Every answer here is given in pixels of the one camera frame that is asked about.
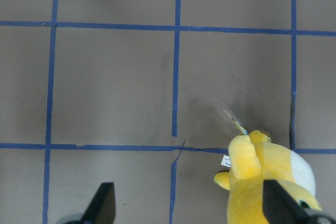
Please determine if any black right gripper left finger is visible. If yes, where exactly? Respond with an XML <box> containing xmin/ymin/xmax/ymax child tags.
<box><xmin>81</xmin><ymin>182</ymin><xmax>116</xmax><ymax>223</ymax></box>

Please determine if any yellow plush toy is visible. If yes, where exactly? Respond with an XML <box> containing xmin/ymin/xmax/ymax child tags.
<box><xmin>214</xmin><ymin>119</ymin><xmax>322</xmax><ymax>223</ymax></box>

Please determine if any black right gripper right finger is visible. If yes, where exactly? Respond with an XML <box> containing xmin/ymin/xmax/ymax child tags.
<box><xmin>262</xmin><ymin>180</ymin><xmax>335</xmax><ymax>224</ymax></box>

